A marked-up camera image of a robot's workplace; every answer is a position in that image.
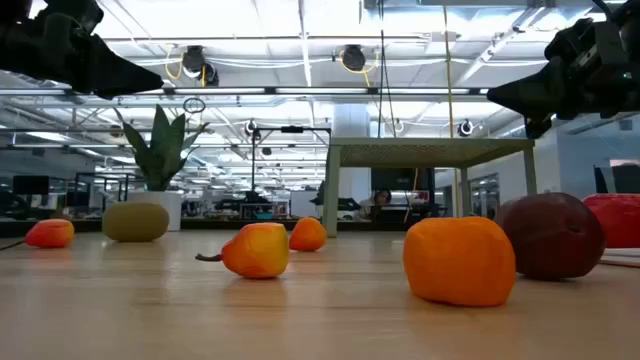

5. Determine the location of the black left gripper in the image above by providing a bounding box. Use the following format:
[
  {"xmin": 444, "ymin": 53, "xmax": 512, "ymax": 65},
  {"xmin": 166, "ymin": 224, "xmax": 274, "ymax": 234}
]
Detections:
[{"xmin": 0, "ymin": 18, "xmax": 165, "ymax": 100}]

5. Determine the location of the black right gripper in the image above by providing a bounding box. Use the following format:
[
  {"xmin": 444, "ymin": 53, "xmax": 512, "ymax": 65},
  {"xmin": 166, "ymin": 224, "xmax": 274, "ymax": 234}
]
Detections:
[{"xmin": 487, "ymin": 58, "xmax": 640, "ymax": 140}]

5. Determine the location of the dark red pomegranate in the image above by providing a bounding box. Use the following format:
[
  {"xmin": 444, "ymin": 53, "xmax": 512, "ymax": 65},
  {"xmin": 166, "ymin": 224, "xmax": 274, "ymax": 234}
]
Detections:
[{"xmin": 493, "ymin": 192, "xmax": 607, "ymax": 281}]

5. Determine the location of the red orange mango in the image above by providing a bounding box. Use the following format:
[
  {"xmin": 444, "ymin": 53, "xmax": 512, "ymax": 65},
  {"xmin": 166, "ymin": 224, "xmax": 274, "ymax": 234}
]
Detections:
[{"xmin": 582, "ymin": 193, "xmax": 640, "ymax": 250}]

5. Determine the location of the small orange-yellow peach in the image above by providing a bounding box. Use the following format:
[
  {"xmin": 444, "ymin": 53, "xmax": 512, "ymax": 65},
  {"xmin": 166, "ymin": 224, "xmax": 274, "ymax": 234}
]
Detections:
[
  {"xmin": 288, "ymin": 216, "xmax": 329, "ymax": 253},
  {"xmin": 23, "ymin": 218, "xmax": 76, "ymax": 250}
]

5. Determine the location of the yellow-red pear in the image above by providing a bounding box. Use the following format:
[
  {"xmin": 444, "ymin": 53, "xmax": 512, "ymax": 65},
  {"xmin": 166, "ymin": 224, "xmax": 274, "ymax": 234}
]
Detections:
[{"xmin": 194, "ymin": 221, "xmax": 291, "ymax": 280}]

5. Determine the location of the orange fruit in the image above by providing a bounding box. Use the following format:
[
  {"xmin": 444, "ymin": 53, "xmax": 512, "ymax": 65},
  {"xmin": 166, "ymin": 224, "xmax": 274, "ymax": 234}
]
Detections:
[{"xmin": 402, "ymin": 215, "xmax": 517, "ymax": 308}]

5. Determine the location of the snake plant in white pot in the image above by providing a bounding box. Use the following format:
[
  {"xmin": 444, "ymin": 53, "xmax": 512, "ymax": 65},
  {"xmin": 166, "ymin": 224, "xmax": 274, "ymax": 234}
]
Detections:
[{"xmin": 113, "ymin": 103, "xmax": 211, "ymax": 233}]

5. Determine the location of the dark screen panel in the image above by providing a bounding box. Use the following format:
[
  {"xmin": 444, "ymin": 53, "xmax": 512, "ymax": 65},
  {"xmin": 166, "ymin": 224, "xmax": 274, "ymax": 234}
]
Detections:
[{"xmin": 593, "ymin": 162, "xmax": 640, "ymax": 196}]

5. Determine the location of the green perforated metal shelf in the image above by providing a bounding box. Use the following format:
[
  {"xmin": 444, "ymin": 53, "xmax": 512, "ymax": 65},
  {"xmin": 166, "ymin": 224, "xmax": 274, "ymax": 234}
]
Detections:
[{"xmin": 322, "ymin": 137, "xmax": 539, "ymax": 239}]

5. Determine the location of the black monitor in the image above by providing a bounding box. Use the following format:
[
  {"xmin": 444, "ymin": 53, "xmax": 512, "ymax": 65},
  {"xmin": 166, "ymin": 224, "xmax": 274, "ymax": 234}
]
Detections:
[
  {"xmin": 370, "ymin": 167, "xmax": 436, "ymax": 192},
  {"xmin": 12, "ymin": 174, "xmax": 50, "ymax": 196}
]

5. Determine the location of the person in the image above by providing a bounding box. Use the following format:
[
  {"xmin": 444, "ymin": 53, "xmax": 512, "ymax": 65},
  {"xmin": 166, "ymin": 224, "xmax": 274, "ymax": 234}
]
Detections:
[{"xmin": 367, "ymin": 188, "xmax": 396, "ymax": 221}]

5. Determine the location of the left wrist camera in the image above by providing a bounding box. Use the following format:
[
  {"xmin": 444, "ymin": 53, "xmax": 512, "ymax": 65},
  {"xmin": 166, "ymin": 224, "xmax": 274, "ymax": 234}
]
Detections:
[{"xmin": 43, "ymin": 0, "xmax": 105, "ymax": 33}]

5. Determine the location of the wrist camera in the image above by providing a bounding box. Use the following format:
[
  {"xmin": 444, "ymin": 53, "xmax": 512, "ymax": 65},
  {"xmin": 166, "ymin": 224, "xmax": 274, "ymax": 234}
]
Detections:
[
  {"xmin": 43, "ymin": 0, "xmax": 105, "ymax": 33},
  {"xmin": 543, "ymin": 18, "xmax": 626, "ymax": 65}
]

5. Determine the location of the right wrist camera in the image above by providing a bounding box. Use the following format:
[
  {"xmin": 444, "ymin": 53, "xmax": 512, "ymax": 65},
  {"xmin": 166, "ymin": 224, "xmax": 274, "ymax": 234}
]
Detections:
[{"xmin": 543, "ymin": 18, "xmax": 626, "ymax": 65}]

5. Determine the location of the black hanging cable ring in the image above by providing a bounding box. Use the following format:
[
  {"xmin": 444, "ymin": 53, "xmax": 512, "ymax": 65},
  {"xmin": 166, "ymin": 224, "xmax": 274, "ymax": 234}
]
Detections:
[{"xmin": 182, "ymin": 96, "xmax": 207, "ymax": 115}]

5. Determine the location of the black aluminium table frame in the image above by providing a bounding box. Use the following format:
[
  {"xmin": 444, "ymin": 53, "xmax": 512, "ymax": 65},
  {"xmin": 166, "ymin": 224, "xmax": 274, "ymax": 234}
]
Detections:
[{"xmin": 0, "ymin": 217, "xmax": 501, "ymax": 240}]

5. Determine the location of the black metal frame rig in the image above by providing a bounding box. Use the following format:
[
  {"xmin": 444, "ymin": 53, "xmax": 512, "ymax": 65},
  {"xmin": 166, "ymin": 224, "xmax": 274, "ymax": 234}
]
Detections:
[{"xmin": 251, "ymin": 125, "xmax": 332, "ymax": 221}]

